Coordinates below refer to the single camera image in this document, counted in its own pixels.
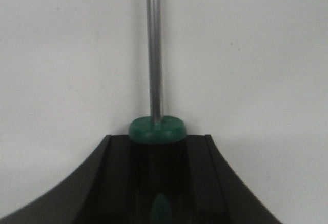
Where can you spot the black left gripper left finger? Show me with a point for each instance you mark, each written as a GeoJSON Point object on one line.
{"type": "Point", "coordinates": [98, 191]}

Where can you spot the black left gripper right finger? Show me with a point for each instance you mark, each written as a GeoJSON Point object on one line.
{"type": "Point", "coordinates": [266, 179]}

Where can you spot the green-black screwdriver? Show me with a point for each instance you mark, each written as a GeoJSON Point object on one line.
{"type": "Point", "coordinates": [158, 142]}

